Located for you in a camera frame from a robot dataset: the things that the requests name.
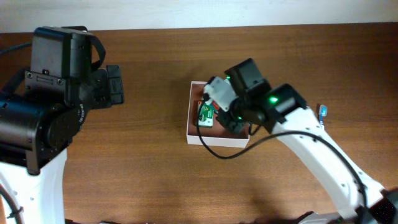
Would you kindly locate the white open cardboard box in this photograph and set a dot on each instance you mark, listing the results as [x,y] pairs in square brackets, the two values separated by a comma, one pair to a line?
[216,135]

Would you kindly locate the blue white toothbrush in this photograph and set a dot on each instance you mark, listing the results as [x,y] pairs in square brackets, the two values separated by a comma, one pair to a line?
[322,113]

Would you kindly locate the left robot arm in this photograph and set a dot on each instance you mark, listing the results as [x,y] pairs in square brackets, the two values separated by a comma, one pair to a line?
[43,107]

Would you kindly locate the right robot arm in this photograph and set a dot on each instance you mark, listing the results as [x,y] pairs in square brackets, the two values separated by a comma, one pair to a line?
[244,95]

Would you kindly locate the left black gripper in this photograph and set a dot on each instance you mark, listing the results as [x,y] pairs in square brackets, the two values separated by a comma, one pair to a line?
[115,84]

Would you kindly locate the green white soap box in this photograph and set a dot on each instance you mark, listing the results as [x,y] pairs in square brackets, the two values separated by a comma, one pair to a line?
[205,115]

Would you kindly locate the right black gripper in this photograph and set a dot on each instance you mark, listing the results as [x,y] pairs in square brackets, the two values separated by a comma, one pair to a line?
[232,119]

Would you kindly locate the green red toothpaste tube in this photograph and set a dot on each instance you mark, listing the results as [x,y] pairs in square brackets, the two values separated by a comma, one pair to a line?
[215,106]

